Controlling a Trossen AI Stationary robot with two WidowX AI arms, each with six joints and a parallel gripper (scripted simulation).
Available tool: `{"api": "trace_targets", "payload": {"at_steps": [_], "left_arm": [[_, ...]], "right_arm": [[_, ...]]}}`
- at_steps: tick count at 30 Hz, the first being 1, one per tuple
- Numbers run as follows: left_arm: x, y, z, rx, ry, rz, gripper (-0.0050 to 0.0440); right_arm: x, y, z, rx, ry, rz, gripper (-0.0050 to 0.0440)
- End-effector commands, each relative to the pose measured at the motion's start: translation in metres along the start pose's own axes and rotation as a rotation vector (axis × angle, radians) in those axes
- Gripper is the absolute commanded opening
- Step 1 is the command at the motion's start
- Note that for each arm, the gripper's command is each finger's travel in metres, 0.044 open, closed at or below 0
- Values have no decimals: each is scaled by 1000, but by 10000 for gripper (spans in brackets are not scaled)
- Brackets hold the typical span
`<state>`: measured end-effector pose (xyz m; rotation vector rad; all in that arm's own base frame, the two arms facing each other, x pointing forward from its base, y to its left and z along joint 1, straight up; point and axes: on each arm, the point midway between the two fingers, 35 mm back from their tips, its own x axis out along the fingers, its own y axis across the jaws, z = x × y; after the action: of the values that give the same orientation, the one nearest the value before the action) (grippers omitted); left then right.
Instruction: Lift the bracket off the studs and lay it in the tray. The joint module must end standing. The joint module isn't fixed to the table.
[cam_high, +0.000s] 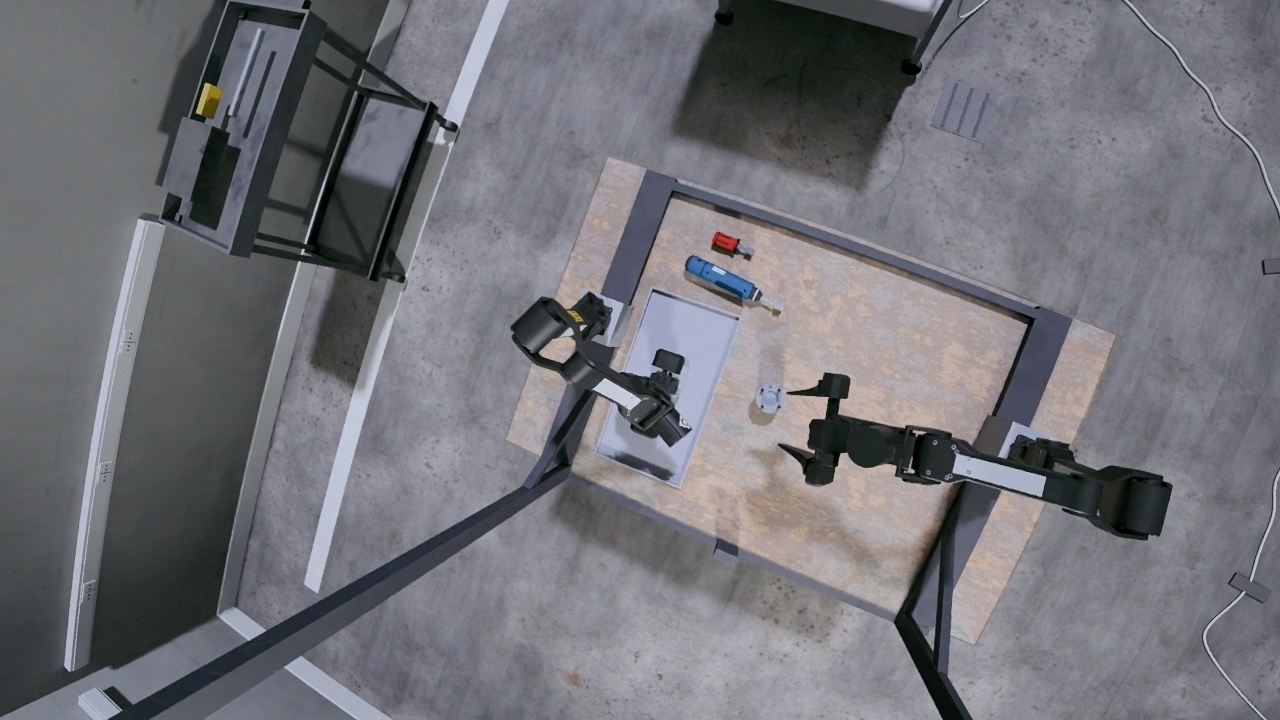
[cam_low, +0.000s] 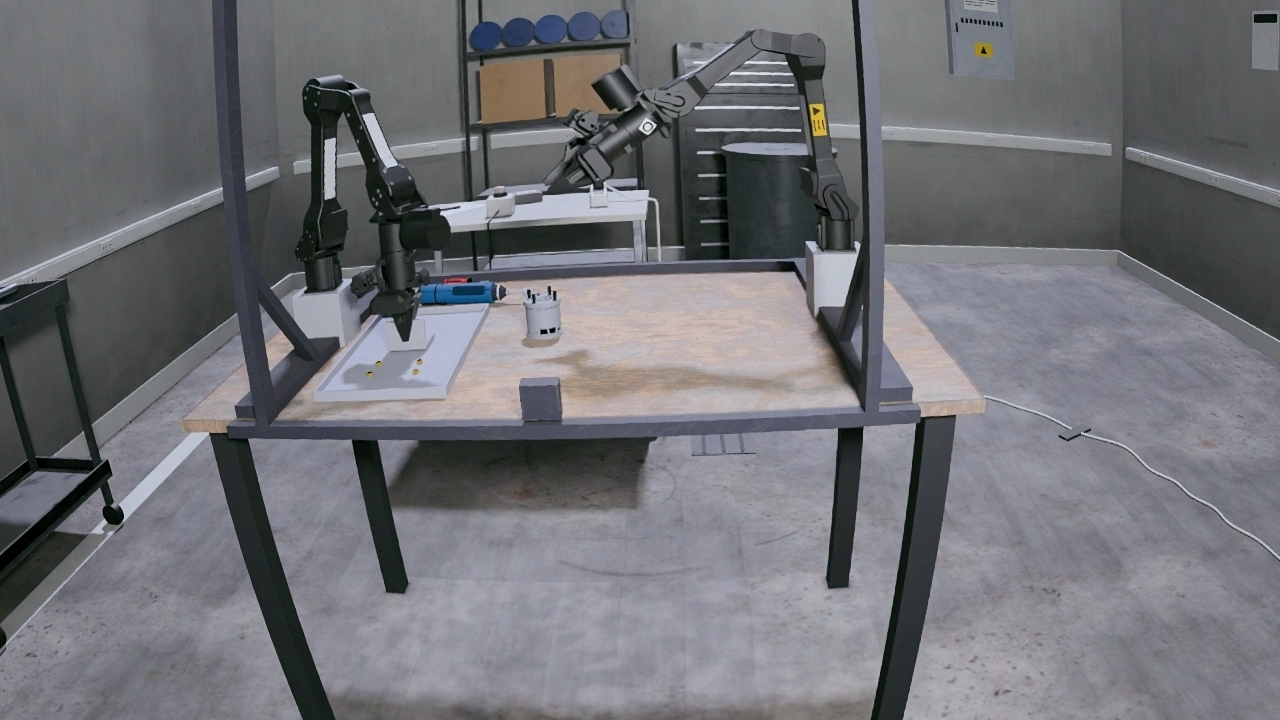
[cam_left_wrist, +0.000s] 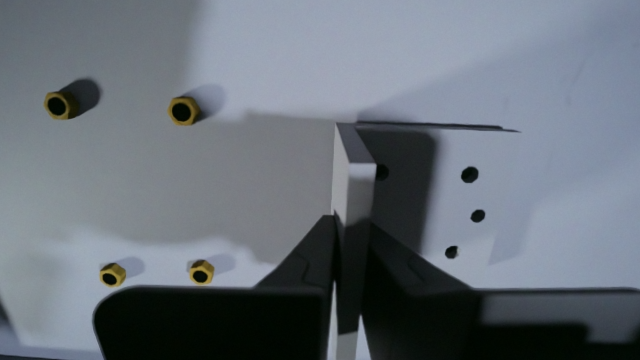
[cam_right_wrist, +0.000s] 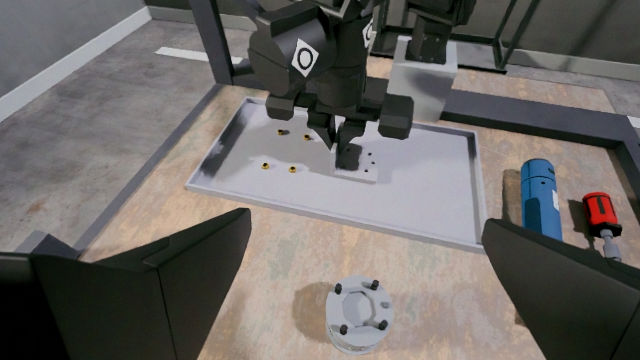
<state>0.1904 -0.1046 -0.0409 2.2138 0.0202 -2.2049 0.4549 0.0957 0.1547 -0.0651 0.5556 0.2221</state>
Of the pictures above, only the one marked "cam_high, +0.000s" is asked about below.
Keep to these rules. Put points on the grey l-shaped bracket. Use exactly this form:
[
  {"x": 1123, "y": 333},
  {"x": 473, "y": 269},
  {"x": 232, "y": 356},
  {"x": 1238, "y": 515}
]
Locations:
[{"x": 680, "y": 379}]

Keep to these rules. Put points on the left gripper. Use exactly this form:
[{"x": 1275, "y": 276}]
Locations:
[{"x": 667, "y": 361}]

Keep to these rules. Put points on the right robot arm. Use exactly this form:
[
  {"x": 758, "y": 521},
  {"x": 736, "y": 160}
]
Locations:
[{"x": 1133, "y": 501}]

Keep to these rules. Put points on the red-handled nut driver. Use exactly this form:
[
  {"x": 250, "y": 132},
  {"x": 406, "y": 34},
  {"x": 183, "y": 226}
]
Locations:
[{"x": 730, "y": 243}]

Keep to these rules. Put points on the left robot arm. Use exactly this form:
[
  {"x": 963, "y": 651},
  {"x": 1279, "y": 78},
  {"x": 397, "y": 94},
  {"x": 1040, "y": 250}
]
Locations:
[{"x": 635, "y": 395}]

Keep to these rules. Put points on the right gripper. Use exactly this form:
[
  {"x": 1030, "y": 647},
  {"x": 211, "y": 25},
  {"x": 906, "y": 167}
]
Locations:
[{"x": 831, "y": 385}]

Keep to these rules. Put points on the blue cylinder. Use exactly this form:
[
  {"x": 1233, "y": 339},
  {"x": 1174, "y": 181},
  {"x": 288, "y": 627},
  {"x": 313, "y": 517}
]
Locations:
[{"x": 726, "y": 280}]

